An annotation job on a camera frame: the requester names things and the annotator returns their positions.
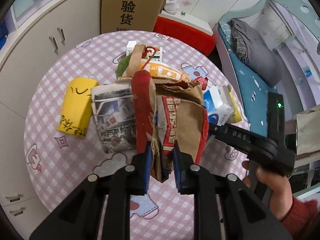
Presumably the green white medicine box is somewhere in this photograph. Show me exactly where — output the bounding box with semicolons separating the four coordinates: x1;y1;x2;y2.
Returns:
125;41;163;62

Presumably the large cardboard box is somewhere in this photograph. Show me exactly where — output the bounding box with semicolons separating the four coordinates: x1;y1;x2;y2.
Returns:
100;0;165;33

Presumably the yellow carton box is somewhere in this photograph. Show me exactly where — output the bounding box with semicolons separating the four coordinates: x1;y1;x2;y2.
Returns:
57;77;99;138

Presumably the red storage bench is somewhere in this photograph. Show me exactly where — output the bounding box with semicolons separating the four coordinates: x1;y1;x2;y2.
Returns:
153;15;216;56

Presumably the red snack wrapper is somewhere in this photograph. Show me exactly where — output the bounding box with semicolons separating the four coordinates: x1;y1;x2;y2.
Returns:
192;76;208;91

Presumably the right hand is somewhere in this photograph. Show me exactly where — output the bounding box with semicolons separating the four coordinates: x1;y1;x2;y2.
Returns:
255;166;293;220

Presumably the grey pillow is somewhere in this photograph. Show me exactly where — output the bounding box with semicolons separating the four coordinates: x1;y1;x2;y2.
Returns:
230;19;284;87

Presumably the teal bed mattress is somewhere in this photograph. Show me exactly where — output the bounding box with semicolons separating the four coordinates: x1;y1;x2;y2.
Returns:
217;21;277;136

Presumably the brown red paper bag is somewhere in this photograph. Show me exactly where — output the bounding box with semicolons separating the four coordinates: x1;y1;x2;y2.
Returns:
131;70;209;183

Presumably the white blue yellow box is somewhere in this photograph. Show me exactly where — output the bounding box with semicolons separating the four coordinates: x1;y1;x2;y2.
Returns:
203;86;242;126

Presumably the white cabinet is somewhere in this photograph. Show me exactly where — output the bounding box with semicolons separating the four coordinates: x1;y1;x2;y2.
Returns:
1;0;101;239

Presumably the pink checkered tablecloth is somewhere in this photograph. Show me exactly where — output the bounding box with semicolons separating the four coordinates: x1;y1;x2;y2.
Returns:
24;30;251;240

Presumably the orange white plastic bag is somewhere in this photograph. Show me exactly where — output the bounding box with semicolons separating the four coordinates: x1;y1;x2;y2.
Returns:
139;61;190;82

